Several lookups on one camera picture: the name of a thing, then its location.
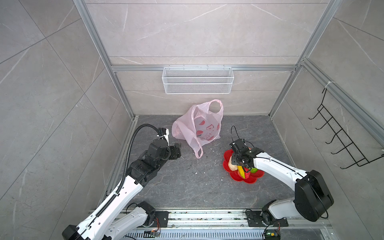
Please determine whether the yellow fake banana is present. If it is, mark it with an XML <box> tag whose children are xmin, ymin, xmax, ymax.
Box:
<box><xmin>237</xmin><ymin>166</ymin><xmax>244</xmax><ymax>179</ymax></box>

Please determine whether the red flower-shaped plate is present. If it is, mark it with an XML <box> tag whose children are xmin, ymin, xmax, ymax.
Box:
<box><xmin>223</xmin><ymin>150</ymin><xmax>265</xmax><ymax>184</ymax></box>

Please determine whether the pink plastic fruit-print bag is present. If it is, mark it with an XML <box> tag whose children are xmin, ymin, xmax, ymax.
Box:
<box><xmin>171</xmin><ymin>100</ymin><xmax>224</xmax><ymax>159</ymax></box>

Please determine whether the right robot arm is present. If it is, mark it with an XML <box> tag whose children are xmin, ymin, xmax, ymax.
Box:
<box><xmin>230</xmin><ymin>139</ymin><xmax>334</xmax><ymax>226</ymax></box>

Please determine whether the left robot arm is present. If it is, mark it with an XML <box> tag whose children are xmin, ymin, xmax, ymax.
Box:
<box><xmin>62</xmin><ymin>124</ymin><xmax>181</xmax><ymax>240</ymax></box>

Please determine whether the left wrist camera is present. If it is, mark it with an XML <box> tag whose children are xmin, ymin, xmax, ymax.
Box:
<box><xmin>147</xmin><ymin>139</ymin><xmax>171</xmax><ymax>160</ymax></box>

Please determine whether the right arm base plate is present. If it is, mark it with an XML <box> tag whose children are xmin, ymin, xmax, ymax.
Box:
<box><xmin>245</xmin><ymin>209</ymin><xmax>289</xmax><ymax>227</ymax></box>

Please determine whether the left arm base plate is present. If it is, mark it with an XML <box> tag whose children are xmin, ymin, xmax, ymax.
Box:
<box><xmin>151</xmin><ymin>211</ymin><xmax>170</xmax><ymax>228</ymax></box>

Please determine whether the white wire mesh basket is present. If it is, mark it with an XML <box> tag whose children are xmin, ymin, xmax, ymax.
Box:
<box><xmin>162</xmin><ymin>67</ymin><xmax>235</xmax><ymax>95</ymax></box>

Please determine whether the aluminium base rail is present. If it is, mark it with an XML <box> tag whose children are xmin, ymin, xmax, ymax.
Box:
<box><xmin>120</xmin><ymin>209</ymin><xmax>338</xmax><ymax>240</ymax></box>

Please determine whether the black wire hook rack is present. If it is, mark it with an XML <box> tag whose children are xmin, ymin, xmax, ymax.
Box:
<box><xmin>308</xmin><ymin>88</ymin><xmax>384</xmax><ymax>170</ymax></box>

